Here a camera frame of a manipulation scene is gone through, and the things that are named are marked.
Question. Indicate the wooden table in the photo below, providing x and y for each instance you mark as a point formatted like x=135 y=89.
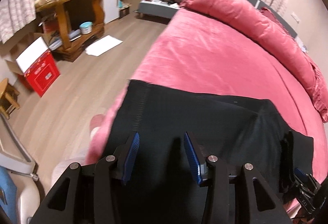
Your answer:
x=70 y=15

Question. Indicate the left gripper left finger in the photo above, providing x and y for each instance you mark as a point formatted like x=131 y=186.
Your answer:
x=126 y=155

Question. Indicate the small wooden stool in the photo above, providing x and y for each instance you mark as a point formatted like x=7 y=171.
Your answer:
x=9 y=98

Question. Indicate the round blue tin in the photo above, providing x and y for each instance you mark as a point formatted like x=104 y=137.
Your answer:
x=86 y=27

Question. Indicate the white paper sheet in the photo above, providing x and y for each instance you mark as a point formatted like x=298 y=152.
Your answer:
x=102 y=45

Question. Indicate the red cardboard box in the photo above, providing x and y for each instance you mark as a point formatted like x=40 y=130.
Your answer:
x=35 y=64

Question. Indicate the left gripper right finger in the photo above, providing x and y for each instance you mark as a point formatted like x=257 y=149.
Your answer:
x=196 y=159

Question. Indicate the pink folded duvet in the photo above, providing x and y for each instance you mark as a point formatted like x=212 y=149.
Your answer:
x=243 y=17

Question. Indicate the pink bed sheet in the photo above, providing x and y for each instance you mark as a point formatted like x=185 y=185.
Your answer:
x=202 y=55

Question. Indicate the black pants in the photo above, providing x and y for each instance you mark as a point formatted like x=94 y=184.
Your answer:
x=250 y=151

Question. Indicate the pink slipper foot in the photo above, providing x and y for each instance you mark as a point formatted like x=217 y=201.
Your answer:
x=96 y=123

